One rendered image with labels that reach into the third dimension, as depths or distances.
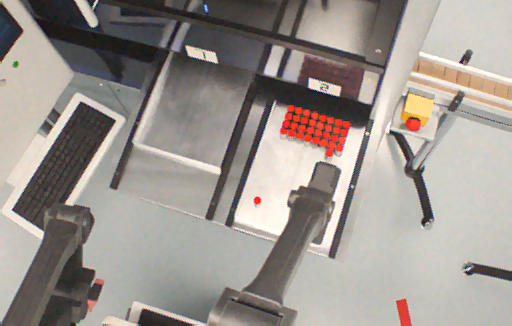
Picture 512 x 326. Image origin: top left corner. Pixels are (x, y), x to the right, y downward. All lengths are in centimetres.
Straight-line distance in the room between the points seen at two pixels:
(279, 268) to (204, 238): 161
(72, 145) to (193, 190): 42
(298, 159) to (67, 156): 69
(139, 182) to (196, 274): 89
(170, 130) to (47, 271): 76
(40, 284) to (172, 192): 70
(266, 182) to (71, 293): 64
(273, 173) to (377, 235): 97
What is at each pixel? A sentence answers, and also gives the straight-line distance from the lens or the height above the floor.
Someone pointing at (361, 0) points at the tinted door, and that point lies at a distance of 118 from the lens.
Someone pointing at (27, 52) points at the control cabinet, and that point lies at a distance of 168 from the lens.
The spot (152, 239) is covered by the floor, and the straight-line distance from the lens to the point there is 253.
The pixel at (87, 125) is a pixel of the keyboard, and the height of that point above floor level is 83.
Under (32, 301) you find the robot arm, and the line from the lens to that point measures 101.
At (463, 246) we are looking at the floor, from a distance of 257.
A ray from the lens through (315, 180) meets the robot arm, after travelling 117.
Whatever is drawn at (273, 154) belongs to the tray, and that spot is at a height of 88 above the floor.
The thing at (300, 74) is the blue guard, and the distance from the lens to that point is 153.
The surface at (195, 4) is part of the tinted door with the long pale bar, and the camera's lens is 140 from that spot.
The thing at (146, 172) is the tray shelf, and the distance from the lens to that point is 167.
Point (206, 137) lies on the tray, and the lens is 166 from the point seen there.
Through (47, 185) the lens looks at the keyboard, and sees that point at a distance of 181.
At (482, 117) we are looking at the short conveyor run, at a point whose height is 88.
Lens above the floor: 243
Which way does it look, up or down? 72 degrees down
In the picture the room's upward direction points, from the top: 12 degrees counter-clockwise
